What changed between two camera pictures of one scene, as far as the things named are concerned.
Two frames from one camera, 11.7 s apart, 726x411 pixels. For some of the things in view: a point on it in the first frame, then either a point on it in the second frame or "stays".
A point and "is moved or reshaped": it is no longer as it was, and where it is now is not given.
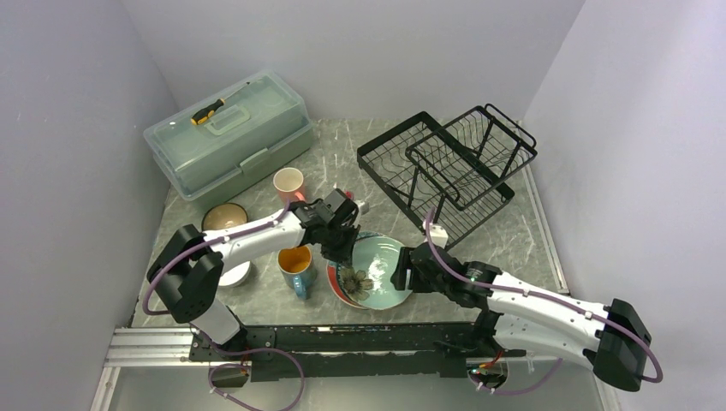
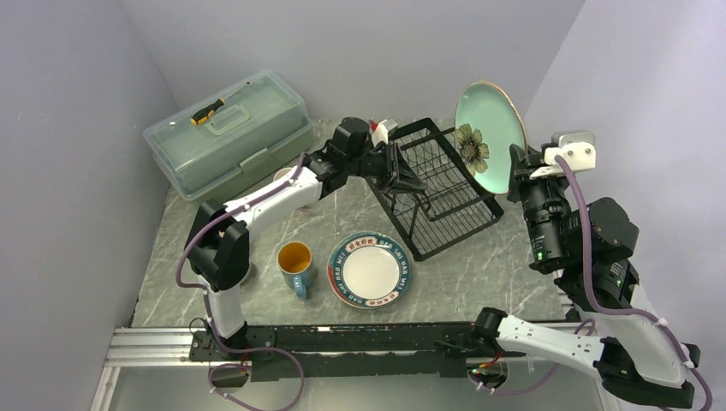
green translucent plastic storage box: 233,134 stays
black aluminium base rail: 282,352 stays
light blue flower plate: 368,280 → 487,123
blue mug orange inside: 297,268 stays
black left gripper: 344,255 → 402,177
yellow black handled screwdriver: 208,113 stays
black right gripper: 400,276 → 520,170
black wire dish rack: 455,178 is moved or reshaped
